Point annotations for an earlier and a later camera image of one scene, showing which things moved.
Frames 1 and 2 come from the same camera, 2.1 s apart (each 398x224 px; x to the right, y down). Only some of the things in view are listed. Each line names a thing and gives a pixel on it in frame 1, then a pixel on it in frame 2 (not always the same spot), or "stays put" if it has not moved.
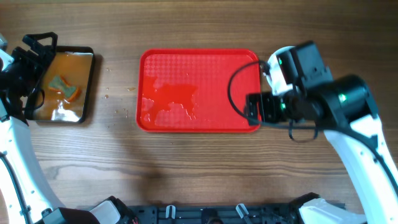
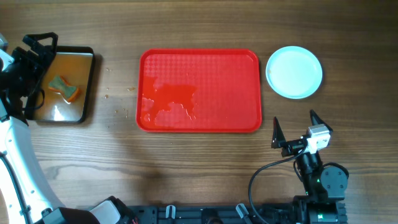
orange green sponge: [59, 83] stays put
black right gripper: [268, 114] → [279, 141]
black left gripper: [37, 66] stays put
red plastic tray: [195, 90] stays put
